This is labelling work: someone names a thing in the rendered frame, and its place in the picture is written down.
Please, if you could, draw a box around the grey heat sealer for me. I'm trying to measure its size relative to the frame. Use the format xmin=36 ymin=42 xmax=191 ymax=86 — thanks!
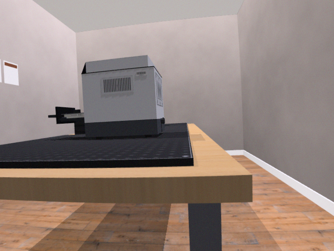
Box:
xmin=48 ymin=55 xmax=165 ymax=139

